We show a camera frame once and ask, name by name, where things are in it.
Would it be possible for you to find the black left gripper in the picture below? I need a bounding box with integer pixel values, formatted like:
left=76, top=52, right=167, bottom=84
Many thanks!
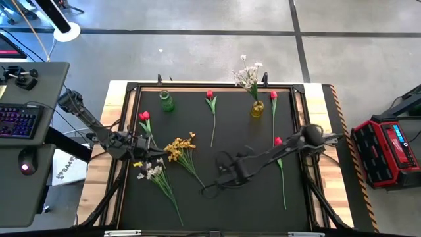
left=130, top=131, right=168, bottom=161

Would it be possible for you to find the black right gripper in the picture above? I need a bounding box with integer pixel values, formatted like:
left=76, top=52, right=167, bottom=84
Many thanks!
left=201, top=151, right=254, bottom=199

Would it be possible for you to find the white flower bunch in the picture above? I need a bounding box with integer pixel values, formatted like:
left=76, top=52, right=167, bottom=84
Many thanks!
left=132, top=157, right=184, bottom=227

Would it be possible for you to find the yellow flower bunch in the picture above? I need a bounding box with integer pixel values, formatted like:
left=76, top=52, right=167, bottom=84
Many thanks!
left=162, top=131, right=207, bottom=189

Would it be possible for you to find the two-headed red tulip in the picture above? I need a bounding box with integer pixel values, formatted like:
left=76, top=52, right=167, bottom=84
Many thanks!
left=137, top=110, right=158, bottom=148

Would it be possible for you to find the green glass vase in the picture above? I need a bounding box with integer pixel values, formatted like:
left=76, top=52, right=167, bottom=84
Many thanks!
left=159, top=90, right=176, bottom=113

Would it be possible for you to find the yellow glass vase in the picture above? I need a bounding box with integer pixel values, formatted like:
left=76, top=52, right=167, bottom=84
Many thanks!
left=250, top=99, right=265, bottom=119

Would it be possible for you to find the black table mat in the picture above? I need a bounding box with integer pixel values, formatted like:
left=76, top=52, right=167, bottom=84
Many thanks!
left=117, top=89, right=310, bottom=232

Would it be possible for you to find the white printed box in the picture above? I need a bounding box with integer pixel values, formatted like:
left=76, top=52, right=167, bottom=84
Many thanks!
left=51, top=148, right=89, bottom=188

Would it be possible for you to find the pale pink-white flower bunch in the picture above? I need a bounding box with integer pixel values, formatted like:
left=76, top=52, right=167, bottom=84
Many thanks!
left=232, top=54, right=264, bottom=103

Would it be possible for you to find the black mouse with red light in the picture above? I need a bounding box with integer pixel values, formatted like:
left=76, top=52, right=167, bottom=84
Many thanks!
left=17, top=147, right=39, bottom=176

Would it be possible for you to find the grey desk surface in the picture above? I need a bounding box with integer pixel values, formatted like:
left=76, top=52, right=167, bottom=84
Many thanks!
left=0, top=61, right=71, bottom=147
left=0, top=143, right=57, bottom=229

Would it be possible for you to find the black mat with hazard stripe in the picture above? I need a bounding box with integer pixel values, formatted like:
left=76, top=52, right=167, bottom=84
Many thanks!
left=321, top=84, right=380, bottom=234

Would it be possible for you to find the backlit black keyboard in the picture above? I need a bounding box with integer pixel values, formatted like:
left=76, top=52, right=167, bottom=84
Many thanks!
left=0, top=103, right=45, bottom=140

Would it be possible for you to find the white round stand base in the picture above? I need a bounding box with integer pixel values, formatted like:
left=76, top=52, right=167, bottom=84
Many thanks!
left=52, top=21, right=82, bottom=43

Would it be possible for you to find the red and black toolbox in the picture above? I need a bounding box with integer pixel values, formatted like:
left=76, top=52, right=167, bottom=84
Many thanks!
left=349, top=113, right=421, bottom=190

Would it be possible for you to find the black stand pole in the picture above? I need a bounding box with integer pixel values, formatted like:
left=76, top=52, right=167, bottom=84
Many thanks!
left=34, top=0, right=72, bottom=34

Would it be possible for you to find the dark screen with red strip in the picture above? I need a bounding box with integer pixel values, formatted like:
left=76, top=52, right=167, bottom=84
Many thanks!
left=0, top=32, right=28, bottom=60

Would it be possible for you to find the black equipment stand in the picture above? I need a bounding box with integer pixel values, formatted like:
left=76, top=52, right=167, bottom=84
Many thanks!
left=390, top=84, right=421, bottom=117

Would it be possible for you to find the black metal table frame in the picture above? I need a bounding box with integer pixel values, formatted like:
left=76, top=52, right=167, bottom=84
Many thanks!
left=77, top=80, right=353, bottom=233

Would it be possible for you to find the silver metal bracket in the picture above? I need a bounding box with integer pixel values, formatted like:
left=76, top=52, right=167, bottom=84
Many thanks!
left=103, top=229, right=143, bottom=237
left=287, top=231, right=326, bottom=237

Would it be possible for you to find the black clamp mount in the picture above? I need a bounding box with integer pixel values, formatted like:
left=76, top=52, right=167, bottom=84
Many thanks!
left=1, top=65, right=39, bottom=91

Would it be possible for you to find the yellow cable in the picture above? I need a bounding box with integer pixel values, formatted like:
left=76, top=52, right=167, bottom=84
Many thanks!
left=11, top=0, right=51, bottom=63

